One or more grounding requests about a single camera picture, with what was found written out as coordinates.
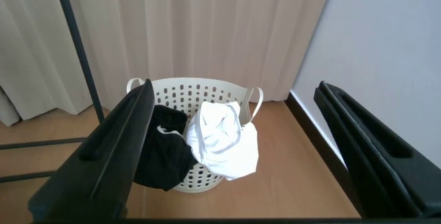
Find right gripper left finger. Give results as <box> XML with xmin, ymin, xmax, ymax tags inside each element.
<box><xmin>28</xmin><ymin>78</ymin><xmax>156</xmax><ymax>218</ymax></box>

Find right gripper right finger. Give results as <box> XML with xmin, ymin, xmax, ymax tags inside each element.
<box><xmin>314</xmin><ymin>81</ymin><xmax>441</xmax><ymax>218</ymax></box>

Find black shorts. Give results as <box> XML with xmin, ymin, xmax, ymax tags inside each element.
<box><xmin>133</xmin><ymin>104</ymin><xmax>199</xmax><ymax>192</ymax></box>

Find white laundry basket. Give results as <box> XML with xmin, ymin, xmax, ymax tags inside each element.
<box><xmin>125</xmin><ymin>77</ymin><xmax>265</xmax><ymax>194</ymax></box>

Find black clothes rack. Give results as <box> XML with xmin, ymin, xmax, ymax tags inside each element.
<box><xmin>0</xmin><ymin>0</ymin><xmax>105</xmax><ymax>183</ymax></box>

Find white garment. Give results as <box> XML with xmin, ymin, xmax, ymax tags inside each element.
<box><xmin>182</xmin><ymin>100</ymin><xmax>260</xmax><ymax>181</ymax></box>

